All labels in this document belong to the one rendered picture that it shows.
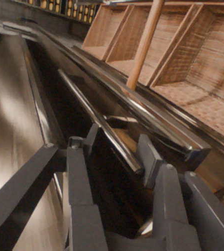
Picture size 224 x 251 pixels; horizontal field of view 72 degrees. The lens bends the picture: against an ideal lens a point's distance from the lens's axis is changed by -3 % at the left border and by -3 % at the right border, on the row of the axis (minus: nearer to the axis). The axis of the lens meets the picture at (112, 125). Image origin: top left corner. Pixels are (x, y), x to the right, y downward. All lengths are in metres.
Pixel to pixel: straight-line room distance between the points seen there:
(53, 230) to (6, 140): 0.20
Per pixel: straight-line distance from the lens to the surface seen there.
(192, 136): 0.19
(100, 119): 0.21
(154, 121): 0.18
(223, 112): 0.87
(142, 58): 0.49
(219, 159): 0.57
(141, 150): 0.19
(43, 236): 0.22
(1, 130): 0.38
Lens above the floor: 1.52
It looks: 33 degrees down
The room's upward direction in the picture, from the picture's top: 91 degrees counter-clockwise
